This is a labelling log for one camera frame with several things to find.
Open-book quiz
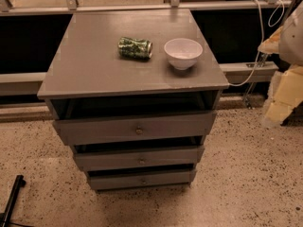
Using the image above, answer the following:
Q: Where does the grey bottom drawer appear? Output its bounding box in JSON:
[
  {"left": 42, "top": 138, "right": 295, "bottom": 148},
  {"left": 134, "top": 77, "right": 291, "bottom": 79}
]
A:
[{"left": 88, "top": 169, "right": 196, "bottom": 190}]

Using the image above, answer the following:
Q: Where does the grey drawer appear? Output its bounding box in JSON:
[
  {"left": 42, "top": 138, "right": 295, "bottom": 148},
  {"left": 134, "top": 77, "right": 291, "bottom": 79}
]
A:
[
  {"left": 53, "top": 111, "right": 216, "bottom": 146},
  {"left": 74, "top": 145, "right": 204, "bottom": 171},
  {"left": 88, "top": 169, "right": 196, "bottom": 190}
]

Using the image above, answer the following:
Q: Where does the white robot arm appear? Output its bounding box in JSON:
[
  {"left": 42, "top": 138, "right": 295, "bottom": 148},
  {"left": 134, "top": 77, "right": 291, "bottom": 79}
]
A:
[{"left": 258, "top": 1, "right": 303, "bottom": 128}]

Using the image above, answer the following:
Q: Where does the grey wooden drawer cabinet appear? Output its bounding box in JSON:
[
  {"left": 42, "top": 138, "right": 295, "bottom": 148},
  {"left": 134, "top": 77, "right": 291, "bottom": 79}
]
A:
[{"left": 38, "top": 9, "right": 228, "bottom": 181}]

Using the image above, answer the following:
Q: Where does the grey top drawer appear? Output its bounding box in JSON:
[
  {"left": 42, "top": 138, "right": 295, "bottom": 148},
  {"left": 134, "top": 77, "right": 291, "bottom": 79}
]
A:
[{"left": 53, "top": 111, "right": 216, "bottom": 146}]

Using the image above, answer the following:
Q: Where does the grey middle drawer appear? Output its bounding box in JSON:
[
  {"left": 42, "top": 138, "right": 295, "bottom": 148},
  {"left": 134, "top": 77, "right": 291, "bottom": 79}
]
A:
[{"left": 74, "top": 145, "right": 204, "bottom": 171}]

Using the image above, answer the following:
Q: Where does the white ceramic bowl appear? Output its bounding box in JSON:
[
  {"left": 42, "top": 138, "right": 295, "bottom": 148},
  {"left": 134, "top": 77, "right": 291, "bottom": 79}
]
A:
[{"left": 164, "top": 38, "right": 203, "bottom": 70}]

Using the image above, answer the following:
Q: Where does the crushed green soda can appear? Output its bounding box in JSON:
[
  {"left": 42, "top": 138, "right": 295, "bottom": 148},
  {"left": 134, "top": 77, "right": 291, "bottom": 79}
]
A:
[{"left": 117, "top": 37, "right": 152, "bottom": 60}]

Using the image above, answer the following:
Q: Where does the grey railing beam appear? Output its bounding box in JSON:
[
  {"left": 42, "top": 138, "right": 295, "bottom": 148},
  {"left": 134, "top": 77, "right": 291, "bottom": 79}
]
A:
[{"left": 0, "top": 61, "right": 278, "bottom": 96}]

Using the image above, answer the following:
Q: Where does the black floor stand leg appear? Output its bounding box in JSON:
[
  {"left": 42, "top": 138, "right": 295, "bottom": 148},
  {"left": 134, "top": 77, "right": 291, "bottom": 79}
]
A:
[{"left": 0, "top": 175, "right": 26, "bottom": 227}]

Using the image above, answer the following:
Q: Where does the white hanging cable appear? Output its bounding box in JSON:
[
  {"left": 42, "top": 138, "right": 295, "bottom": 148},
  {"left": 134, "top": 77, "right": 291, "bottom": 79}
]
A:
[{"left": 227, "top": 0, "right": 286, "bottom": 88}]

